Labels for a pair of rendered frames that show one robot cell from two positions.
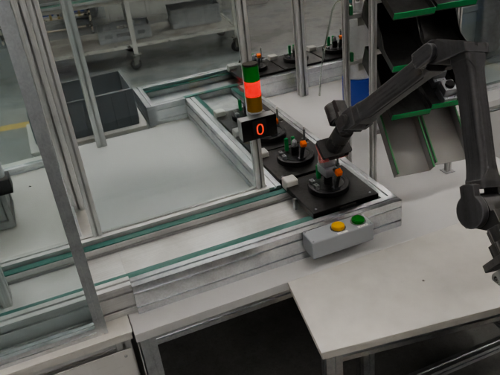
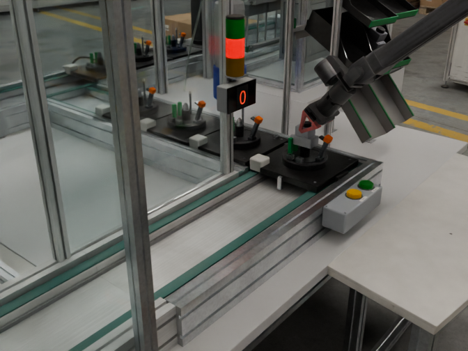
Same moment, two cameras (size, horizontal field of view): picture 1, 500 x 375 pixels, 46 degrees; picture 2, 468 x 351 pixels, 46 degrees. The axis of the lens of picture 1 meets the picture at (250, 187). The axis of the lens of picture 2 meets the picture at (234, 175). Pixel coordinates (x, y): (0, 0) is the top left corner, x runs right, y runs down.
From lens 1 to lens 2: 95 cm
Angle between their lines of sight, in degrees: 28
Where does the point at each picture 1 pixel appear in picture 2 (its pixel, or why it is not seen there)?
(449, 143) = (389, 107)
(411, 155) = (368, 120)
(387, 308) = (448, 266)
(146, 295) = (193, 316)
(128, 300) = (170, 330)
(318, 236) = (345, 207)
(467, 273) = not seen: outside the picture
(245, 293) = (294, 287)
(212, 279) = (252, 279)
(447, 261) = (452, 213)
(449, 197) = (394, 161)
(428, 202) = not seen: hidden behind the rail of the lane
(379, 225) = not seen: hidden behind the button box
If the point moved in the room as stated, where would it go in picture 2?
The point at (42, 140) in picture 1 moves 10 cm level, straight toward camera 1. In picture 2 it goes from (125, 76) to (177, 89)
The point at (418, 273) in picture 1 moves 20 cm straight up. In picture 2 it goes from (439, 228) to (452, 164)
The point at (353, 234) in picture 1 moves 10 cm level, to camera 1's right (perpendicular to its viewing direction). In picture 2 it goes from (370, 200) to (396, 191)
